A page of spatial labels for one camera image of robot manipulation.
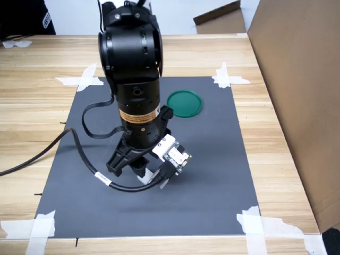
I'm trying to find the small white plastic terminal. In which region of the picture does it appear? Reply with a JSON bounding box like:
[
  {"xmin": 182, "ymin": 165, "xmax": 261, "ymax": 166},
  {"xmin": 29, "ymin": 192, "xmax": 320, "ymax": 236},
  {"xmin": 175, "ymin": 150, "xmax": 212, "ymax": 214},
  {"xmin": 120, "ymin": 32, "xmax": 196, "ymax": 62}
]
[{"xmin": 137, "ymin": 172, "xmax": 154, "ymax": 184}]

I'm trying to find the round green lid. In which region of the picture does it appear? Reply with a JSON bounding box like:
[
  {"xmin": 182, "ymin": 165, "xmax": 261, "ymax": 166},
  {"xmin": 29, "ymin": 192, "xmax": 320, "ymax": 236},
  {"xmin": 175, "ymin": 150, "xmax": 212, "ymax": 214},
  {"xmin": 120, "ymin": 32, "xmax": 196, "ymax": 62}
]
[{"xmin": 166, "ymin": 90, "xmax": 203, "ymax": 119}]

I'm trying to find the dark grey mat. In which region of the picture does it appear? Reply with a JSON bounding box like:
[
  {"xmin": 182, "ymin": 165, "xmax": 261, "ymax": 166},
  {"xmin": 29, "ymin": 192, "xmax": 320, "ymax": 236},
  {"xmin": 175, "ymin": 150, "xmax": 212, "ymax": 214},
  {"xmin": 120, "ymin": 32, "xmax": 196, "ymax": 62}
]
[{"xmin": 35, "ymin": 76, "xmax": 261, "ymax": 239}]

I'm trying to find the large cardboard partition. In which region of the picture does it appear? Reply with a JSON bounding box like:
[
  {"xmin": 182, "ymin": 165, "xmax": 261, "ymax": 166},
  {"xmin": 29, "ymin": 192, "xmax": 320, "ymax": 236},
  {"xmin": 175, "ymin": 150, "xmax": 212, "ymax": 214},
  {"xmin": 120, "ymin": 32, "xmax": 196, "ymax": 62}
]
[{"xmin": 246, "ymin": 0, "xmax": 340, "ymax": 233}]

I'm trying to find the person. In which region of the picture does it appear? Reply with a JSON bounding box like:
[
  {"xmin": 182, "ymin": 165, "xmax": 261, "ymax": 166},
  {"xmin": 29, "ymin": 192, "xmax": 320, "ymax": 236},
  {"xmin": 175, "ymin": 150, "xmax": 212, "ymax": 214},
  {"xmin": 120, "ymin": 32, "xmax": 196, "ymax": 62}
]
[{"xmin": 0, "ymin": 0, "xmax": 57, "ymax": 41}]

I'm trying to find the black object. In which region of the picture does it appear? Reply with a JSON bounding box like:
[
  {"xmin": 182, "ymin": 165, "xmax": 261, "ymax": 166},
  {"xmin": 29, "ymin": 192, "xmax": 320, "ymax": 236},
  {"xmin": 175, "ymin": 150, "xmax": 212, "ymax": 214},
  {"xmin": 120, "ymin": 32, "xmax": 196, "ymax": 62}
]
[{"xmin": 320, "ymin": 227, "xmax": 340, "ymax": 255}]

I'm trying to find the thick black camera cable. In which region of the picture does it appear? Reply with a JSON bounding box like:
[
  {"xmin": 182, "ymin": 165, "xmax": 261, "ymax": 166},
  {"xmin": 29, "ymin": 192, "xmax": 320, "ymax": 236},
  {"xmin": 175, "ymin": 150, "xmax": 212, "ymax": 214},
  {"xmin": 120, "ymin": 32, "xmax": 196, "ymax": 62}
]
[{"xmin": 0, "ymin": 127, "xmax": 179, "ymax": 194}]

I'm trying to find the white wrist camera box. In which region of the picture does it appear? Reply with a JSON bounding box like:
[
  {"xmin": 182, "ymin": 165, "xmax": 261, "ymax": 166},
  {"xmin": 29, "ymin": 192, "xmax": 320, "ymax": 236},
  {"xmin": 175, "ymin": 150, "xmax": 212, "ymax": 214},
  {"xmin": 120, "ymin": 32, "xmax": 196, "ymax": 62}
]
[{"xmin": 151, "ymin": 134, "xmax": 193, "ymax": 176}]

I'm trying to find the black flat gripper cable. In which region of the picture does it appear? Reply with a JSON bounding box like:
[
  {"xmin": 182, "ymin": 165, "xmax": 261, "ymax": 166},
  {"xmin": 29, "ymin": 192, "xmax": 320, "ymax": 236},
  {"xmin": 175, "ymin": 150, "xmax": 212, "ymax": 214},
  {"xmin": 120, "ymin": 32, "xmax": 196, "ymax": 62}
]
[{"xmin": 81, "ymin": 95, "xmax": 131, "ymax": 139}]

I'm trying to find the thin black cable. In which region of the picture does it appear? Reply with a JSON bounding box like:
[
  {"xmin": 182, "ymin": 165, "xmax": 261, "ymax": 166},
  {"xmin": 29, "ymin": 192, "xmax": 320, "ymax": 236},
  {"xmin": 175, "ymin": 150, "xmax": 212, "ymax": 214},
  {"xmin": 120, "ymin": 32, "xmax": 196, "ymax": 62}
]
[{"xmin": 98, "ymin": 0, "xmax": 105, "ymax": 34}]

